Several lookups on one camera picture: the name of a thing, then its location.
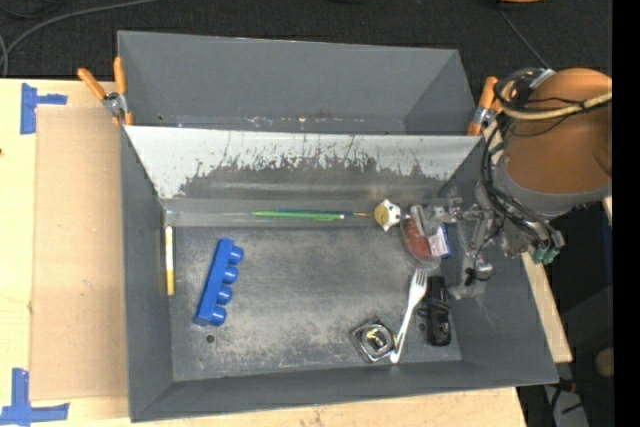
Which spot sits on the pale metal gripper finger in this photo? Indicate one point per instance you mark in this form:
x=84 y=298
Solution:
x=434 y=215
x=470 y=285

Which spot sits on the yellow and white stick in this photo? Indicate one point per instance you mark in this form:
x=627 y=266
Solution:
x=169 y=260

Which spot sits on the green pen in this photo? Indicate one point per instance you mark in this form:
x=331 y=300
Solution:
x=300 y=215

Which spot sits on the white plastic fork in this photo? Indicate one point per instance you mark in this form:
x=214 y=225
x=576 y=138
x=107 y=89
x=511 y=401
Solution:
x=412 y=300

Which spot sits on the blue toy building block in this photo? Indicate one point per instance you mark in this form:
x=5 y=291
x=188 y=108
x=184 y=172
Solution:
x=220 y=280

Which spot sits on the clear packet with red contents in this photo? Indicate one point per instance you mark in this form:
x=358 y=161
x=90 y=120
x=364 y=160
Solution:
x=419 y=242

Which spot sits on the black small device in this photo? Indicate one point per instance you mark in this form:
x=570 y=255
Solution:
x=439 y=315

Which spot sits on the white and yellow toy animal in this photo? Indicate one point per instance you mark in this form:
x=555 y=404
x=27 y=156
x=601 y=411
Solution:
x=387 y=214

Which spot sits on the brown cardboard board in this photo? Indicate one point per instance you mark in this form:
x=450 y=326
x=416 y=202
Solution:
x=75 y=240

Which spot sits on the grey metal bin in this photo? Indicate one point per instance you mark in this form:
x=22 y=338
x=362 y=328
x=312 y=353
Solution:
x=310 y=295

